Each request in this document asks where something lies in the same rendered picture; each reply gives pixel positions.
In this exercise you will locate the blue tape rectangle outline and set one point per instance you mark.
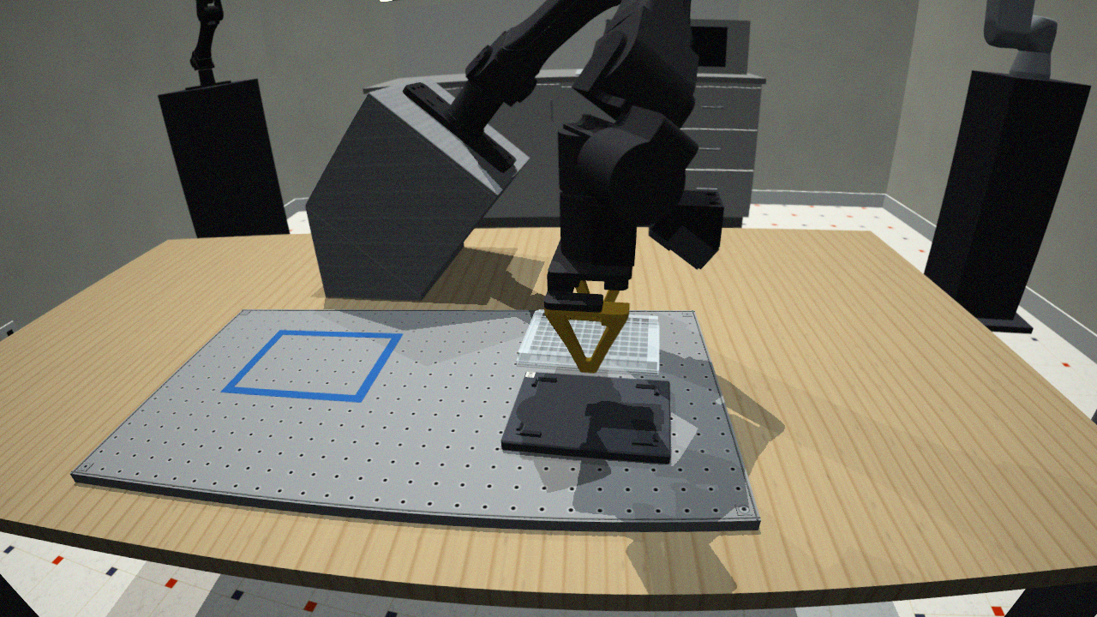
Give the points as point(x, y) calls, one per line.
point(395, 338)

